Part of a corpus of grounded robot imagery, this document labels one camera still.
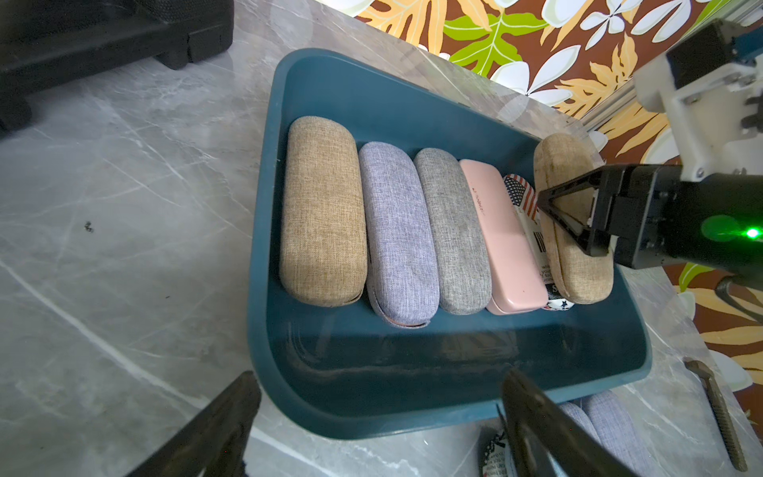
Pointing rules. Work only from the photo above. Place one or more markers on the lavender glasses case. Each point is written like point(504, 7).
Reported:
point(617, 432)
point(581, 418)

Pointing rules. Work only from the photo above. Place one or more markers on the grey fabric glasses case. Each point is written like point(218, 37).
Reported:
point(465, 279)

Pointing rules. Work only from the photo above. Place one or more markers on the purple fabric glasses case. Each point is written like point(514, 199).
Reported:
point(403, 281)

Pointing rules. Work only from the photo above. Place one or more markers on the pink glasses case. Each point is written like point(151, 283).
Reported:
point(517, 286)

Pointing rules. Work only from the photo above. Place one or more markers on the flag print glasses case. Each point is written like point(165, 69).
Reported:
point(495, 455)

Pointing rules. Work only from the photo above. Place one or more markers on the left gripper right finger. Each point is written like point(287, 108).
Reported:
point(539, 434)

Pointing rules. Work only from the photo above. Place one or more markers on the beige fabric glasses case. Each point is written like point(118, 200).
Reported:
point(323, 252)

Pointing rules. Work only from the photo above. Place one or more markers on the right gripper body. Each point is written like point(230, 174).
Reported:
point(657, 219)

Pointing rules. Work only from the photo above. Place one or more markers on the black plastic tool case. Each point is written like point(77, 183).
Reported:
point(48, 43)

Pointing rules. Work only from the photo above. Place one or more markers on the teal plastic storage tray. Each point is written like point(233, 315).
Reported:
point(345, 373)

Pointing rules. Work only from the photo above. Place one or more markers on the dark metal hex key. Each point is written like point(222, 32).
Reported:
point(720, 412)

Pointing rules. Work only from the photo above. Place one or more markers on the tan fabric glasses case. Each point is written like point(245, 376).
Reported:
point(578, 277)

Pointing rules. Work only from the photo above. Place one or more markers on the newspaper print glasses case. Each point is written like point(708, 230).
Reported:
point(523, 198)

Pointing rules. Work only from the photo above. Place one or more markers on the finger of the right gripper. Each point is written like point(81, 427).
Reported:
point(582, 207)

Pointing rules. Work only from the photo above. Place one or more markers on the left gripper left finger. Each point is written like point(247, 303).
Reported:
point(213, 443)

